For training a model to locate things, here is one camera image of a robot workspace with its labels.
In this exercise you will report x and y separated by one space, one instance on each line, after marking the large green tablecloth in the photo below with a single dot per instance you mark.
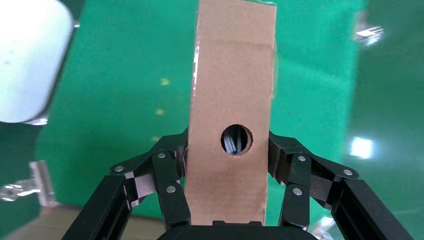
116 82

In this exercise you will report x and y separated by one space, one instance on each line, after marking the small brown cardboard box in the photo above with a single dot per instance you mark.
228 82

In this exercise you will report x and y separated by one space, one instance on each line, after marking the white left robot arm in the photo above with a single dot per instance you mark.
30 59

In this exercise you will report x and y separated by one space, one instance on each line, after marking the yellow tape marker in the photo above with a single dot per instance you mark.
159 112
164 81

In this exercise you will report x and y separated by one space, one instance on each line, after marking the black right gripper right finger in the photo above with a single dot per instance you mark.
298 205

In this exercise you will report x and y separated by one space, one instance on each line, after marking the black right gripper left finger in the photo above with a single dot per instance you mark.
172 198

